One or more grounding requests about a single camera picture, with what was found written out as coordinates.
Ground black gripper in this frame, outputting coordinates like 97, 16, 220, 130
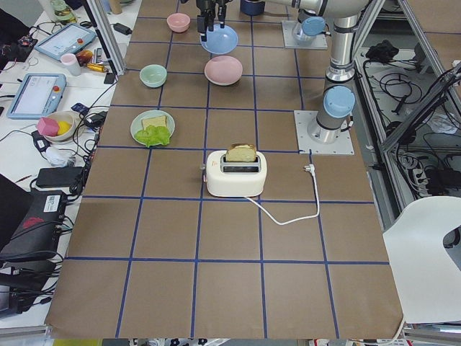
196, 0, 231, 43

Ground blue plate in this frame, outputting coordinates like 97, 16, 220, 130
200, 24, 238, 55

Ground pink plate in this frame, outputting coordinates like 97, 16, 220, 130
204, 56, 243, 86

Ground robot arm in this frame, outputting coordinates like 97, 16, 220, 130
195, 0, 327, 43
279, 1, 369, 144

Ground pink bowl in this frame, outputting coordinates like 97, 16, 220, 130
166, 13, 191, 33

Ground green bowl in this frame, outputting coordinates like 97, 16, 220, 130
139, 64, 167, 88

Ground black power adapter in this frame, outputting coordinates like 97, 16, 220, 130
112, 23, 133, 35

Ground bread slice on plate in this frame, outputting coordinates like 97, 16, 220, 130
141, 115, 167, 130

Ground light green plate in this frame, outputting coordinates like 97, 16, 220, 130
130, 110, 175, 144

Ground green lettuce leaf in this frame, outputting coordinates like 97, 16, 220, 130
134, 125, 171, 147

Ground bread slice in toaster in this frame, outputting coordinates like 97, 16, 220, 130
225, 143, 256, 162

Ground teach pendant tablet far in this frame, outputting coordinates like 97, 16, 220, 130
35, 23, 97, 61

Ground teach pendant tablet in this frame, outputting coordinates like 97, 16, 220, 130
6, 74, 66, 120
35, 23, 97, 61

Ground pink cup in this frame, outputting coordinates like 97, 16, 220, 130
60, 53, 81, 76

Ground white toaster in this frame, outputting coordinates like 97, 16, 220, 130
204, 150, 267, 198

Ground teach pendant tablet near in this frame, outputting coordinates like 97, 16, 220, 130
6, 74, 66, 120

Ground beige bowl with toys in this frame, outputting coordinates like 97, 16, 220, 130
37, 110, 78, 143

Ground white chair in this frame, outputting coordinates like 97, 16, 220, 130
383, 196, 460, 324

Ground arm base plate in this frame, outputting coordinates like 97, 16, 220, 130
282, 21, 328, 50
294, 110, 354, 156

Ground aluminium frame post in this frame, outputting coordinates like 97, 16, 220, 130
82, 0, 126, 76

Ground white toaster power cable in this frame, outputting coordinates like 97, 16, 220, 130
243, 163, 321, 226

